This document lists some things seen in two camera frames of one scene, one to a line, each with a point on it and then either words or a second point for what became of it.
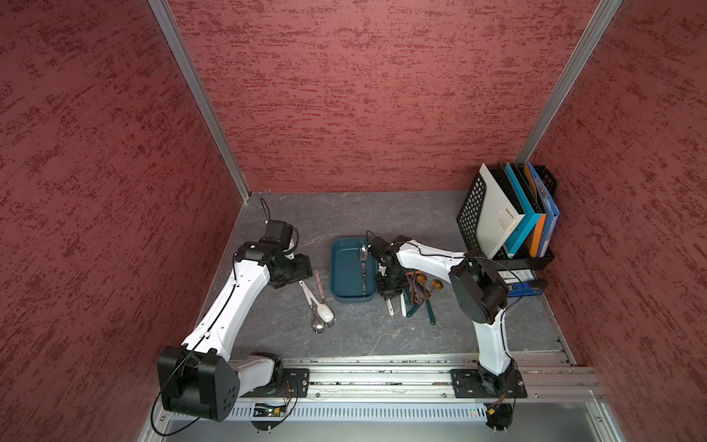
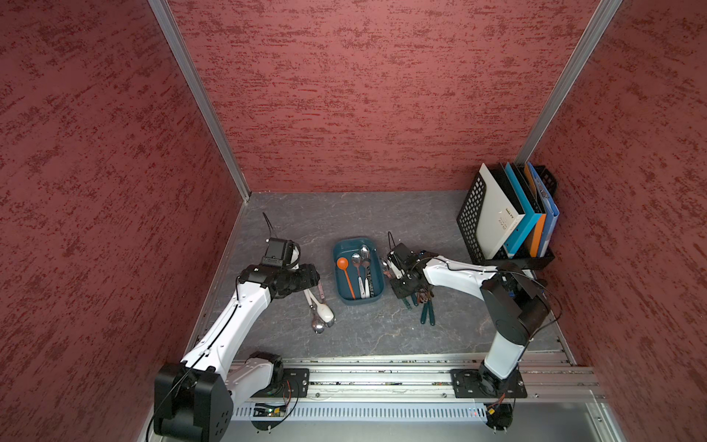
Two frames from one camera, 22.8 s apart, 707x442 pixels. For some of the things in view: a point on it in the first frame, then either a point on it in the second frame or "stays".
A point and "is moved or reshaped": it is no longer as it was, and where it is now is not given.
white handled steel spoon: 318,325 stays
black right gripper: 387,292 to 399,293
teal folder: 529,220 stays
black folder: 508,186 stays
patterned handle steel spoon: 364,258 is moved or reshaped
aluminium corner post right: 606,12 stays
